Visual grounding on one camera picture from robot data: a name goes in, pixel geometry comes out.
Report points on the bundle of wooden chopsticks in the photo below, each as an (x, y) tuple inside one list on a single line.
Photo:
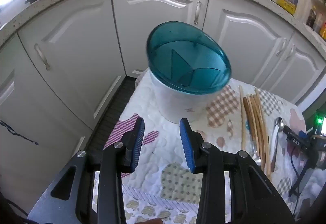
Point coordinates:
[(257, 117)]

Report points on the patchwork quilted cloth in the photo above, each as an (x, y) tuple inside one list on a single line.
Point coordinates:
[(158, 145)]

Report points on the teal and white utensil holder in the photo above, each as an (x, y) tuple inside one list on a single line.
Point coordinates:
[(178, 101)]

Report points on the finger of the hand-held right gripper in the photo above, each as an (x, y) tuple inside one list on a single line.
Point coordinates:
[(302, 134)]

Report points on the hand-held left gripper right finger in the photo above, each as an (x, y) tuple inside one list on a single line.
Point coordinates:
[(186, 142)]

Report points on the group of condiment bottles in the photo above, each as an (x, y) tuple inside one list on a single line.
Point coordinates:
[(315, 20)]

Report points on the white cabinet door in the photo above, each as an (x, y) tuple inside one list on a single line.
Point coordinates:
[(300, 68), (76, 48), (152, 5), (242, 43), (25, 112)]

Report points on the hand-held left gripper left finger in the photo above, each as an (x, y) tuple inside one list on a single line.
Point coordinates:
[(137, 137)]

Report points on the dark ribbed floor mat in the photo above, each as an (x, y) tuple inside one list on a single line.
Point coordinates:
[(109, 117)]

